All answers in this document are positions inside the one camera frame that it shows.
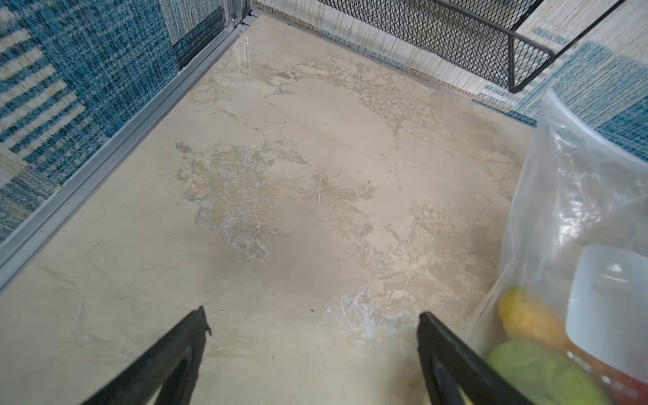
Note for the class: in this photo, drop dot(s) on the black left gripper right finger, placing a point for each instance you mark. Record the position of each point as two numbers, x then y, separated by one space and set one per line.
454 373

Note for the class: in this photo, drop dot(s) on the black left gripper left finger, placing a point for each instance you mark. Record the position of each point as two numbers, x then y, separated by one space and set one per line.
167 372

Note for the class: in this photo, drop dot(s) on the yellow toy lemon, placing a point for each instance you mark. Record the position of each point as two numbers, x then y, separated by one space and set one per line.
524 316

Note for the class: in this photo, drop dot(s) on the clear zip top bag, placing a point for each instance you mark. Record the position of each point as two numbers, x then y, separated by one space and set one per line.
576 238

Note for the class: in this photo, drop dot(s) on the red toy strawberry fruit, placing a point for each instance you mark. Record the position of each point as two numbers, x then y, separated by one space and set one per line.
623 389

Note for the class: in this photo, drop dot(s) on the large green toy fruit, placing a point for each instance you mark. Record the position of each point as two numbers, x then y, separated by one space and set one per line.
544 377

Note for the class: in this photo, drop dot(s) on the black wire mesh shelf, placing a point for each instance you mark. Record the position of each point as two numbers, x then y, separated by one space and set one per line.
480 37

